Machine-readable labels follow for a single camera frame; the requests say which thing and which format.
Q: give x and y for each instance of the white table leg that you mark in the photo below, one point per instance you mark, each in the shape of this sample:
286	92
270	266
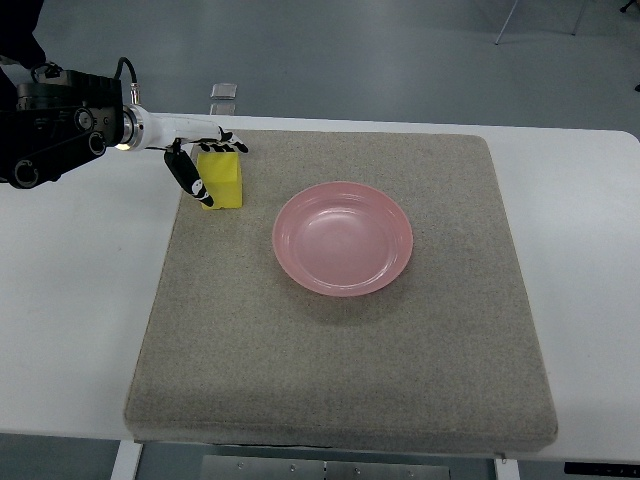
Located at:
506	469
127	460

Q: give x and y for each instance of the yellow foam block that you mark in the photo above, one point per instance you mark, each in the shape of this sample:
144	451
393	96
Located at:
222	177

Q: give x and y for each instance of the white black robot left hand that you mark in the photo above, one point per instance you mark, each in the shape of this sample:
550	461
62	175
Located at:
171	134

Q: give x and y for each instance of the beige fabric mat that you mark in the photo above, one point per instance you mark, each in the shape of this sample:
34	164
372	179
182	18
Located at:
366	296

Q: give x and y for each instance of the clear plastic floor box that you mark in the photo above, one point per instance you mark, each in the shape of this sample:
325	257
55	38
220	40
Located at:
224	91

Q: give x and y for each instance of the white table leg left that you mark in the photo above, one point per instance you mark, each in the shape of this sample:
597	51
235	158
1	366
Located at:
127	460

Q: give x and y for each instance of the pink plate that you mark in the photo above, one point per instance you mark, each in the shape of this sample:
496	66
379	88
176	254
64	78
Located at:
342	239

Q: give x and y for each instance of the grey metal table base plate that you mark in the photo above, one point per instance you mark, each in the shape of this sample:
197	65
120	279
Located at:
233	467

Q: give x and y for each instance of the metal chair legs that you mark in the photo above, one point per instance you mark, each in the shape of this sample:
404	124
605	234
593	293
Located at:
557	17

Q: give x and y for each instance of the black label strip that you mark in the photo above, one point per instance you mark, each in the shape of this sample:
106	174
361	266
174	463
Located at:
602	469

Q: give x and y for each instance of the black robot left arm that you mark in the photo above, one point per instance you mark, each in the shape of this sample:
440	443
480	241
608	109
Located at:
63	119

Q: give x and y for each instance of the white table leg right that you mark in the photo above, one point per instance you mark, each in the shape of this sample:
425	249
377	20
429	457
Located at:
506	469

